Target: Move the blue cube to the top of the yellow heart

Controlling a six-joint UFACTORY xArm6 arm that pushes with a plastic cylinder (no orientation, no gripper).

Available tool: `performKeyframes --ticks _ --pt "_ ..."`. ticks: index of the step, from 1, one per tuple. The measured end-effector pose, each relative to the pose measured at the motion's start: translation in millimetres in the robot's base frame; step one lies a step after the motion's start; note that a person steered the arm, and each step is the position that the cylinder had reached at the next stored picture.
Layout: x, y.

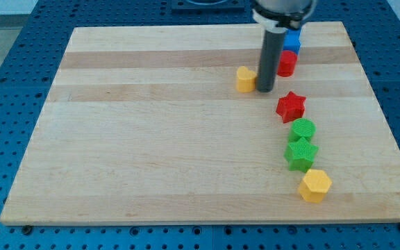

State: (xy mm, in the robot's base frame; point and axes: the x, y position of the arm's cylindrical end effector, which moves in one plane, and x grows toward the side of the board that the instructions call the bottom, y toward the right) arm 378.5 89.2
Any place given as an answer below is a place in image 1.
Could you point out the red star block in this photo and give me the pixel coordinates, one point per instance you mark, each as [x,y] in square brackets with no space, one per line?
[291,107]

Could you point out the dark robot base mount plate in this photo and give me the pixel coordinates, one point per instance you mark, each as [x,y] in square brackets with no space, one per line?
[206,5]

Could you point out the green cylinder block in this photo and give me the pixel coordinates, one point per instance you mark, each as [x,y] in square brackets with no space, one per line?
[301,128]

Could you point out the light wooden board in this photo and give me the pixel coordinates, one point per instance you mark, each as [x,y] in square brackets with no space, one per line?
[143,125]

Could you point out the yellow heart block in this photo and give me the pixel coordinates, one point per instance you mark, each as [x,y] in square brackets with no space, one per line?
[245,80]

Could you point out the green star block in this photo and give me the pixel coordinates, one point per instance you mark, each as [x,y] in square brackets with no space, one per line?
[300,155]

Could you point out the blue cube block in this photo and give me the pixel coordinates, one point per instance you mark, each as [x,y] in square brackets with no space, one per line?
[292,41]

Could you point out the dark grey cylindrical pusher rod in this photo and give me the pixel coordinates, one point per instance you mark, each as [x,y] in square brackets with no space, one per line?
[270,55]

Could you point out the yellow hexagon block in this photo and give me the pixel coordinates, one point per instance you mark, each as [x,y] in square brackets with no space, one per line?
[315,185]

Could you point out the red cylinder block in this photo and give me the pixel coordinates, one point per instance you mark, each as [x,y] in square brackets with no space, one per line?
[287,63]

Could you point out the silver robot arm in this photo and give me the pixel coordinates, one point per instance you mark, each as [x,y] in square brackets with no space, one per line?
[277,17]

